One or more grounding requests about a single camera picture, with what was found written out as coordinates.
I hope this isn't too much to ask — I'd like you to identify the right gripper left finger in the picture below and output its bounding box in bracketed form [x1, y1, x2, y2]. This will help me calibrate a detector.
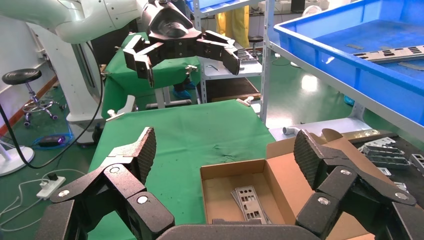
[33, 126, 176, 240]

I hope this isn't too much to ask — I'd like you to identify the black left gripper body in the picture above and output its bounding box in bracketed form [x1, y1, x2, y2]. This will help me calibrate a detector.
[142, 0, 203, 59]

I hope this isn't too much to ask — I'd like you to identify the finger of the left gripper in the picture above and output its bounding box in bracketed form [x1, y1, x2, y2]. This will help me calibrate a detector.
[123, 33, 166, 89]
[195, 30, 241, 76]

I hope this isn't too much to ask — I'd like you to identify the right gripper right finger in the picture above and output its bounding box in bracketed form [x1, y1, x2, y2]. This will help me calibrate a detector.
[293, 129, 424, 240]

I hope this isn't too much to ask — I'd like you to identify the metal IO shield plate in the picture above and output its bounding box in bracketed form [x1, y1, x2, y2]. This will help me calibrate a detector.
[352, 45, 424, 64]
[234, 185, 269, 225]
[230, 189, 273, 225]

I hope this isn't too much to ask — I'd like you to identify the pile of metal parts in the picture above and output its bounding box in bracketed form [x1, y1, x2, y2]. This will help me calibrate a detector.
[236, 48, 259, 64]

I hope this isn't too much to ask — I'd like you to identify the brown cardboard box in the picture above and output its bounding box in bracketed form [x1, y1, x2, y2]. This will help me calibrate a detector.
[199, 128, 403, 240]

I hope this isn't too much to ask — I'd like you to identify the blue plastic tray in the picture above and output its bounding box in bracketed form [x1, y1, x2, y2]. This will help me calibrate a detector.
[273, 0, 424, 127]

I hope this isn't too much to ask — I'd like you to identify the white metal rack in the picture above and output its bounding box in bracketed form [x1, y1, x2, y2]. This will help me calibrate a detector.
[192, 0, 266, 104]

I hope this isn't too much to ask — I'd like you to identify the yellow hanging cloth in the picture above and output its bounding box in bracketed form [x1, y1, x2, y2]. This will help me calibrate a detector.
[215, 6, 251, 49]

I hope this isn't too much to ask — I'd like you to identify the small black stool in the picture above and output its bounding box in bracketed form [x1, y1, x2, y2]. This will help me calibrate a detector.
[248, 34, 264, 57]

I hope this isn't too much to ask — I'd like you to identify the green table cloth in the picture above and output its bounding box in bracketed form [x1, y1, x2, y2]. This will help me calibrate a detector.
[100, 32, 202, 119]
[87, 99, 276, 240]

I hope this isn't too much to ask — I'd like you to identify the blue plastic bin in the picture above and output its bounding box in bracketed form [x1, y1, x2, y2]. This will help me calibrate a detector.
[184, 0, 256, 15]

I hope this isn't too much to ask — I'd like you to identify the white platform board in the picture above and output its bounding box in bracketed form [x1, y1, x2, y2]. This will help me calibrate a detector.
[268, 117, 374, 142]

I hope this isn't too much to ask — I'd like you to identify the white power strip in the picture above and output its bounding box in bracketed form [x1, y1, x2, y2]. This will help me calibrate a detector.
[35, 172, 67, 201]

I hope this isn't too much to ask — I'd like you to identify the white robot torso column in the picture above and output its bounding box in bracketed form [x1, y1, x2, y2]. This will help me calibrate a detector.
[28, 23, 137, 145]

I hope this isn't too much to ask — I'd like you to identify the black power adapter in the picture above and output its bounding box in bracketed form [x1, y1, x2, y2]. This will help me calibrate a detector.
[38, 135, 66, 148]

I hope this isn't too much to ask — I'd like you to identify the white metal shelf board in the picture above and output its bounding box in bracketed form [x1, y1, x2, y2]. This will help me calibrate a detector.
[268, 41, 424, 143]

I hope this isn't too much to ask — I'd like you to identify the white desk fan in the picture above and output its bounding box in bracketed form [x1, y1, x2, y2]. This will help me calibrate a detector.
[301, 4, 324, 17]

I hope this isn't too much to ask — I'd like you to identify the white round stand base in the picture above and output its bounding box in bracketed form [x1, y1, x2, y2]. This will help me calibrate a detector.
[0, 145, 35, 177]

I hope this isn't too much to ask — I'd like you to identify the black round stool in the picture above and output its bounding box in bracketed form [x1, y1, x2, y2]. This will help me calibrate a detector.
[1, 68, 67, 128]

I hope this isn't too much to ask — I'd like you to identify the grey table frame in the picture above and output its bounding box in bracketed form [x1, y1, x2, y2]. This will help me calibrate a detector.
[145, 85, 194, 111]

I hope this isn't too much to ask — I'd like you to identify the grey slotted angle post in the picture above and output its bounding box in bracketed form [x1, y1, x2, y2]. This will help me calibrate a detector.
[259, 0, 276, 124]

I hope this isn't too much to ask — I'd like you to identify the white power cable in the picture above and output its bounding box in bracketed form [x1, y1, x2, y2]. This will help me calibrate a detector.
[0, 168, 88, 233]

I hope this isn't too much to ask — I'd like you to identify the thick black cable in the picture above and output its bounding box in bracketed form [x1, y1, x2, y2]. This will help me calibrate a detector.
[0, 41, 104, 170]

